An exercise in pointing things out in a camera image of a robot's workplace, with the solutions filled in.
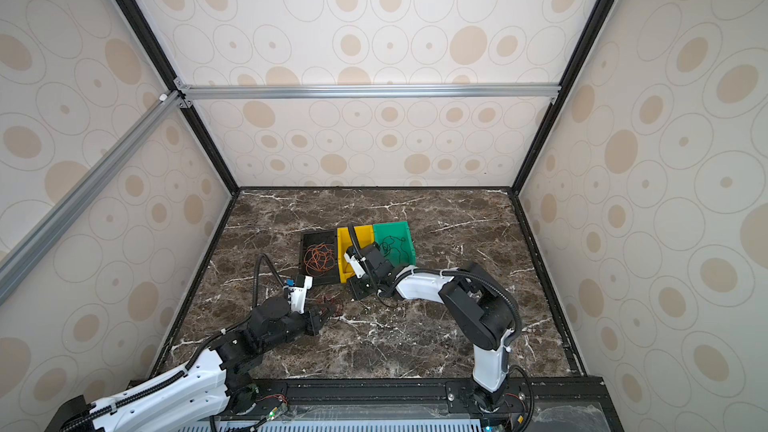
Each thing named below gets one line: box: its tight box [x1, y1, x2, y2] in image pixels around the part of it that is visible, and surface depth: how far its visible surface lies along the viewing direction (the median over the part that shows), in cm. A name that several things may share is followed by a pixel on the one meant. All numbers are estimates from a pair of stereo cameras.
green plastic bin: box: [373, 221, 416, 268], surface depth 102 cm
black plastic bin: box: [300, 229, 340, 284], surface depth 98 cm
